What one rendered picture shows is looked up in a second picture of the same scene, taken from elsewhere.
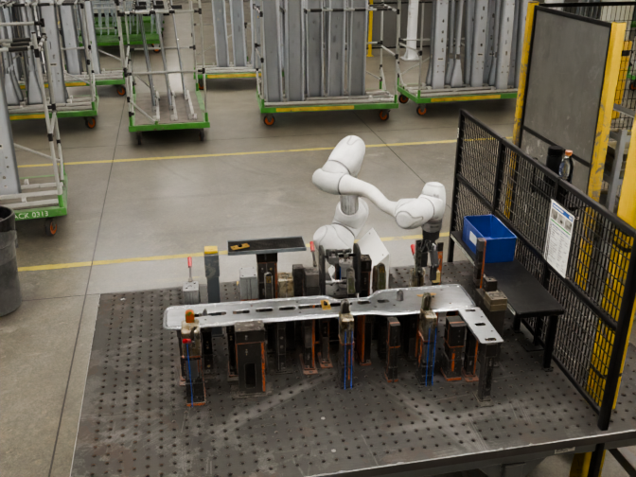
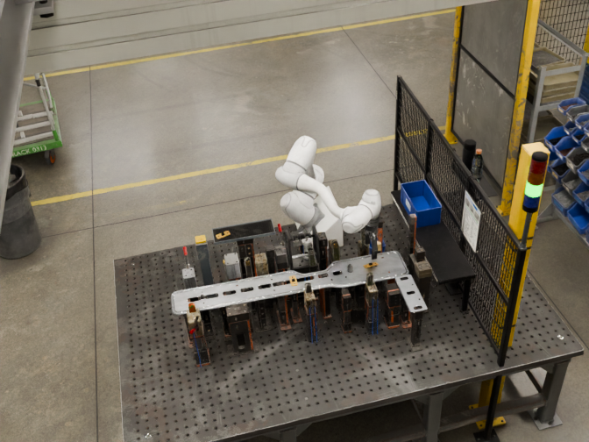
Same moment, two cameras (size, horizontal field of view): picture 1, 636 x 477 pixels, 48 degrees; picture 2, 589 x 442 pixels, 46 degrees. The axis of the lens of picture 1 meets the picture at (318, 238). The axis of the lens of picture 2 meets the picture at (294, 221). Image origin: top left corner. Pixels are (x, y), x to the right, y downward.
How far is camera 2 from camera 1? 1.21 m
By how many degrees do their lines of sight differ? 14
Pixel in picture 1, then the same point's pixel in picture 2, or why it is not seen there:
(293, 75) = not seen: outside the picture
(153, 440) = (176, 398)
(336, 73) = not seen: outside the picture
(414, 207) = (355, 218)
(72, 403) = (102, 336)
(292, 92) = not seen: outside the picture
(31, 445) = (78, 375)
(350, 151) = (304, 153)
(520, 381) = (443, 325)
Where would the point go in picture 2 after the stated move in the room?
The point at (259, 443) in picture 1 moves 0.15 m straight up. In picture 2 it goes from (252, 395) to (250, 378)
